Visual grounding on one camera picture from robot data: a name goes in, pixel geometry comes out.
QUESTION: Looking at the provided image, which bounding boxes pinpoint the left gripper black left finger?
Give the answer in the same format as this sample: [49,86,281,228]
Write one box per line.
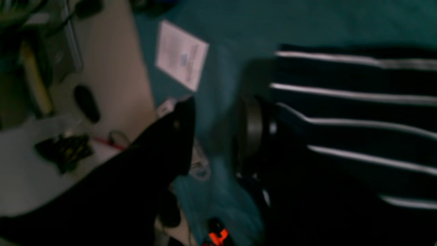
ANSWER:
[1,97,196,246]

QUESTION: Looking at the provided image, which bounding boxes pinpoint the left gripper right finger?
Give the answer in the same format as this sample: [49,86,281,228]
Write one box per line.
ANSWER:
[237,96,273,176]

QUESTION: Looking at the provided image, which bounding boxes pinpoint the navy white striped t-shirt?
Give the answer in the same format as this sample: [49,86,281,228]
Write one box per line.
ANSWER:
[248,44,436,246]

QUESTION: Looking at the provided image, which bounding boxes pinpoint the teal table cloth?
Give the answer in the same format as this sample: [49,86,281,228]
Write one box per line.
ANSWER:
[135,0,436,246]

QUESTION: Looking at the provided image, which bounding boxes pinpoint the blue orange clamp bottom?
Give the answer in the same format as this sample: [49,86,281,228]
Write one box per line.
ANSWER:
[201,217,236,246]

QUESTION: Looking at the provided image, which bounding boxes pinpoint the black computer mouse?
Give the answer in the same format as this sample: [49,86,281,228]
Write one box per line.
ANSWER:
[73,85,100,124]

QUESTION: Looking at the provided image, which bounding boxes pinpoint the white square paper packet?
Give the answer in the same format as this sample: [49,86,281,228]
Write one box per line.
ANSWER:
[155,19,209,92]

